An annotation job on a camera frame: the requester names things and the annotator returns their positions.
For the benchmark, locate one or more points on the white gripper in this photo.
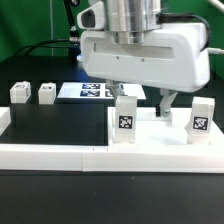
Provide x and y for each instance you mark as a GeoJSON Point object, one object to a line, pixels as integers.
{"type": "Point", "coordinates": [135, 42]}

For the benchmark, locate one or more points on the white square table top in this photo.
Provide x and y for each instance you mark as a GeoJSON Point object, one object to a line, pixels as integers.
{"type": "Point", "coordinates": [158, 135]}

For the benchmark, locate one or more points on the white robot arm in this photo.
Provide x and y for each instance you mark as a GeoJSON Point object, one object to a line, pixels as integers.
{"type": "Point", "coordinates": [133, 41]}

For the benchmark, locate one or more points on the white marker sheet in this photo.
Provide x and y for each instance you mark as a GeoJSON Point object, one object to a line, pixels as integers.
{"type": "Point", "coordinates": [76, 90]}

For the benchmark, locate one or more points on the white U-shaped fence wall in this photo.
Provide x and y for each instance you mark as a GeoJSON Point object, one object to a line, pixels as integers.
{"type": "Point", "coordinates": [100, 159]}

